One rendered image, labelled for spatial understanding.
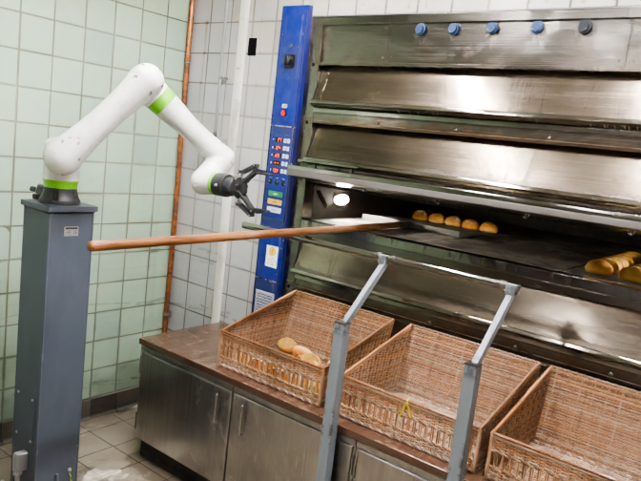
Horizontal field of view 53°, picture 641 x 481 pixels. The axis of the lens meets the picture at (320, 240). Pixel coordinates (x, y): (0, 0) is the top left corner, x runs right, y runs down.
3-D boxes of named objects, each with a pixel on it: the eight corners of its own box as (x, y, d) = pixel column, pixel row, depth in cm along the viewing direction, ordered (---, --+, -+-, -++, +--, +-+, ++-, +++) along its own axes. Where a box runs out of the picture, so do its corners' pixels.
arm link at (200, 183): (194, 198, 267) (180, 180, 260) (211, 177, 273) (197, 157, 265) (217, 203, 259) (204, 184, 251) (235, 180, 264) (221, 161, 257)
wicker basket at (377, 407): (402, 385, 273) (410, 322, 269) (531, 433, 239) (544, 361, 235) (331, 414, 234) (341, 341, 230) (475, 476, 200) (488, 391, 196)
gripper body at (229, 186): (237, 176, 256) (254, 178, 251) (235, 197, 258) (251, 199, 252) (222, 175, 251) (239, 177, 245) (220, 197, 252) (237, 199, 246)
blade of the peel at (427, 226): (458, 237, 306) (459, 231, 305) (361, 219, 338) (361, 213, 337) (487, 234, 335) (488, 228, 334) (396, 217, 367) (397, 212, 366)
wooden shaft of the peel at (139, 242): (91, 253, 176) (92, 241, 176) (85, 250, 178) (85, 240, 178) (402, 228, 314) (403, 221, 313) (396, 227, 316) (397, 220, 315)
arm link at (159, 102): (120, 81, 242) (142, 57, 244) (117, 82, 254) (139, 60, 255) (157, 115, 249) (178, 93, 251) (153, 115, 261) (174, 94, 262)
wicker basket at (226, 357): (289, 345, 309) (295, 288, 305) (388, 381, 276) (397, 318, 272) (214, 364, 271) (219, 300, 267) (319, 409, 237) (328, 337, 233)
